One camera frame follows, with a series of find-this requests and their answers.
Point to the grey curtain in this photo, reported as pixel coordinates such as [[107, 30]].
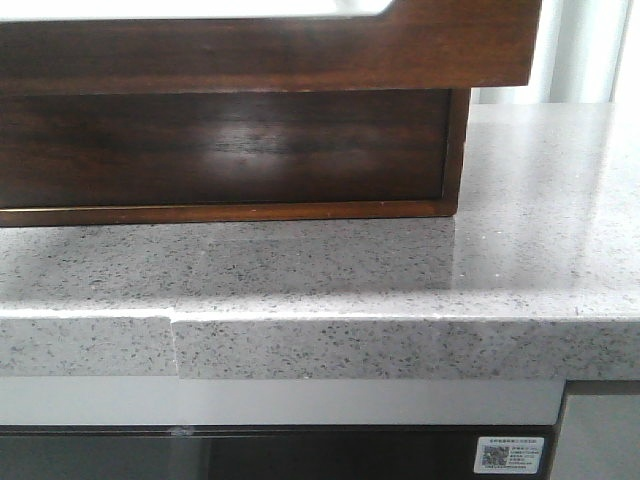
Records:
[[584, 52]]

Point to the white QR code sticker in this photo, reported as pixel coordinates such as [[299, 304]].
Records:
[[508, 455]]

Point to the grey cabinet door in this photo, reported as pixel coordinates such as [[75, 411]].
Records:
[[598, 431]]

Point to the dark wooden drawer cabinet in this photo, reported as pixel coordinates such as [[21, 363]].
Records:
[[457, 150]]

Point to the wooden drawer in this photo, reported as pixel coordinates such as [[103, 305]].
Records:
[[250, 145], [411, 45]]

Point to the black glass built-in appliance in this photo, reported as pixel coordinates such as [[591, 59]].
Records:
[[256, 452]]

